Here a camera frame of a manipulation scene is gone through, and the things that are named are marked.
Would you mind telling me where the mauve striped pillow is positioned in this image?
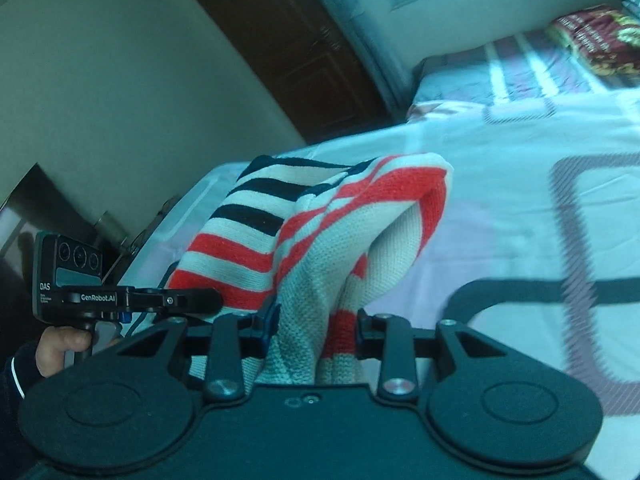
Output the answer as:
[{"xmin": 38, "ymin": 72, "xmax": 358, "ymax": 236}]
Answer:
[{"xmin": 409, "ymin": 27, "xmax": 608, "ymax": 111}]

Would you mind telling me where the pale curtain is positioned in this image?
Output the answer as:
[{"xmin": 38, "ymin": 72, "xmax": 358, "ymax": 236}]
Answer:
[{"xmin": 287, "ymin": 0, "xmax": 423, "ymax": 113}]

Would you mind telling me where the white patterned bed sheet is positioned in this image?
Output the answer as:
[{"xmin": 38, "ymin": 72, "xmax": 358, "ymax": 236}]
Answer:
[{"xmin": 120, "ymin": 80, "xmax": 640, "ymax": 480}]

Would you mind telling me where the red patterned pillow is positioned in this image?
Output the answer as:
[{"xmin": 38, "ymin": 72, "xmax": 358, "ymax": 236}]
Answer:
[{"xmin": 546, "ymin": 4, "xmax": 640, "ymax": 77}]

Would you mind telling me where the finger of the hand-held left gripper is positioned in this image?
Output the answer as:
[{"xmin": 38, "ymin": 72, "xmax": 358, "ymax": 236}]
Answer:
[{"xmin": 132, "ymin": 286, "xmax": 224, "ymax": 314}]

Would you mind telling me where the dark wooden door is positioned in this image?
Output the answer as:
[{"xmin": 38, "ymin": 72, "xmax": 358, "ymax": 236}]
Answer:
[{"xmin": 187, "ymin": 0, "xmax": 388, "ymax": 145}]

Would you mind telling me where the cream striped knit sweater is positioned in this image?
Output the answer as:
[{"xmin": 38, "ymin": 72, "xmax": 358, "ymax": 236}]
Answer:
[{"xmin": 165, "ymin": 152, "xmax": 455, "ymax": 387}]

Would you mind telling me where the small grey cylinder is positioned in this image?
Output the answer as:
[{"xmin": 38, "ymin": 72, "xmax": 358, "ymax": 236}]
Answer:
[{"xmin": 94, "ymin": 211, "xmax": 129, "ymax": 247}]

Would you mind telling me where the person's left forearm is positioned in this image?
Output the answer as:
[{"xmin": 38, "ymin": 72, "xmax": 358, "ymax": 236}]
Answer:
[{"xmin": 0, "ymin": 341, "xmax": 48, "ymax": 471}]

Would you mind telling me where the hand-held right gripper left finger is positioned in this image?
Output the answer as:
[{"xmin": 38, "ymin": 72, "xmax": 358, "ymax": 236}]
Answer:
[{"xmin": 116, "ymin": 305, "xmax": 281, "ymax": 404}]

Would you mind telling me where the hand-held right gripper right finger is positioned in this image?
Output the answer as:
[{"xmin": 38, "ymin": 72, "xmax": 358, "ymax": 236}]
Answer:
[{"xmin": 355, "ymin": 308, "xmax": 507, "ymax": 404}]

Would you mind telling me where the person's left hand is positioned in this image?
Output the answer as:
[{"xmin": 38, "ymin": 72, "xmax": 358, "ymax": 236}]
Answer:
[{"xmin": 37, "ymin": 326, "xmax": 96, "ymax": 376}]

